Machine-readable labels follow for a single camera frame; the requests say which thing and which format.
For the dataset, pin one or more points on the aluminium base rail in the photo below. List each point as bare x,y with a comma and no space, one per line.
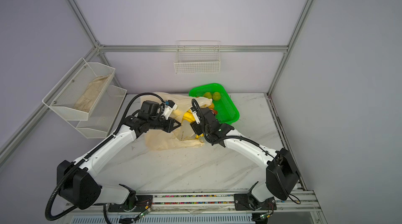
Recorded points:
206,208

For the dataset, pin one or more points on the upper white mesh shelf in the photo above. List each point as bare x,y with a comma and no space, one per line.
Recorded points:
64,95

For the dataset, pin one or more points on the lower white mesh shelf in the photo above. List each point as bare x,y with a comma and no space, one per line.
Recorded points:
103,117

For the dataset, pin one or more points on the green fake pear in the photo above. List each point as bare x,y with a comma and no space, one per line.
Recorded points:
208,95

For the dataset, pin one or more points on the yellow fake banana bunch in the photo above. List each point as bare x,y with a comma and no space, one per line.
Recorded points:
188,116

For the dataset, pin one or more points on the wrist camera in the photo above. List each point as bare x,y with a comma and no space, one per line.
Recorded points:
168,107
196,117

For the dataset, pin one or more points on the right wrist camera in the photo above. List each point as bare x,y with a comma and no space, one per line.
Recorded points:
196,117

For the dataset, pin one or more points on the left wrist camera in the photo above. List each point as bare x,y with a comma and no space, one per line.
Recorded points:
168,107

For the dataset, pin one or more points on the white mesh shelf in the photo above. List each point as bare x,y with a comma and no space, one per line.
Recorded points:
103,117
64,95

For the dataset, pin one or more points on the folded beige bags in shelf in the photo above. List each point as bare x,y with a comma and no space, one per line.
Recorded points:
87,100

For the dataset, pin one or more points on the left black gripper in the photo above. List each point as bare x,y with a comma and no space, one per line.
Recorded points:
169,127

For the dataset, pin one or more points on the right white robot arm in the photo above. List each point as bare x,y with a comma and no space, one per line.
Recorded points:
281,171

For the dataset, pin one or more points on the green fake round fruit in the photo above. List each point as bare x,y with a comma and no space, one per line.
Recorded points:
216,96

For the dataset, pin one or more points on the white wire wall basket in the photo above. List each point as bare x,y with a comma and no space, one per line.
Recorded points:
197,57

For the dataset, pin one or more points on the green plastic basket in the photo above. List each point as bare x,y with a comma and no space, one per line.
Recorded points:
227,111

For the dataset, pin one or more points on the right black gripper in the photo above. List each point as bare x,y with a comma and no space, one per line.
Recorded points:
196,129

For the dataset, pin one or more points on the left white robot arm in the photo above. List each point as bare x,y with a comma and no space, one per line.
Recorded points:
76,180

